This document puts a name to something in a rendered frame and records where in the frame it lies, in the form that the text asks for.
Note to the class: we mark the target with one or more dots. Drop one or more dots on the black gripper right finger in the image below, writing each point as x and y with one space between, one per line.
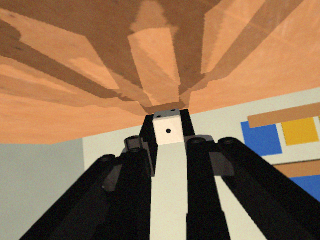
280 208

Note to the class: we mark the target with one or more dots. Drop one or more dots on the white die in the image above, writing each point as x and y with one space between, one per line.
167 126

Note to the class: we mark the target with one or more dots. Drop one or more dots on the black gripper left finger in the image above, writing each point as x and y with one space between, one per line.
79 213

